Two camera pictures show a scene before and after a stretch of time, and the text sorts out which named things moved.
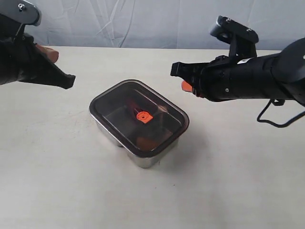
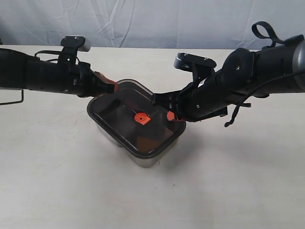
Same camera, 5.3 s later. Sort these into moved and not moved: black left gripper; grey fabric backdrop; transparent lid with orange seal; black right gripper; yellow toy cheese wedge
Moved: black left gripper; black right gripper
Not moved: yellow toy cheese wedge; grey fabric backdrop; transparent lid with orange seal
